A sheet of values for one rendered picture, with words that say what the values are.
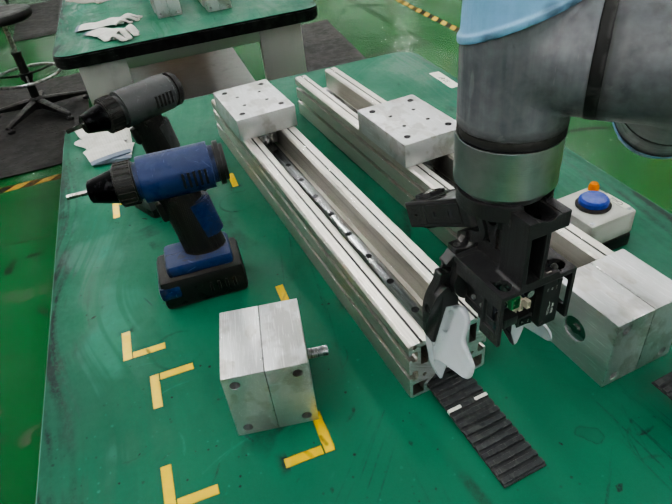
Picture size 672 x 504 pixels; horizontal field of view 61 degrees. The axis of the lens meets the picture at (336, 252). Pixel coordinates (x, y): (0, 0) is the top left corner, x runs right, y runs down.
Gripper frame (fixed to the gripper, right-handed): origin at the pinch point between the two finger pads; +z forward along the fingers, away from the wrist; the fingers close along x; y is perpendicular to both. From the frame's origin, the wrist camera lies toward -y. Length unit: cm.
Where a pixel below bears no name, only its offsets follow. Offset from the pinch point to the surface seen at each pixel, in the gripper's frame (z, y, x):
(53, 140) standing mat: 88, -307, -58
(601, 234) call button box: 5.7, -12.2, 30.2
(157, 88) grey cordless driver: -11, -63, -17
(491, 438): 9.3, 4.5, -0.3
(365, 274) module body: 1.5, -17.1, -3.2
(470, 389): 9.1, -1.5, 1.3
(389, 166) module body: 4.1, -42.4, 14.2
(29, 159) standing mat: 88, -289, -71
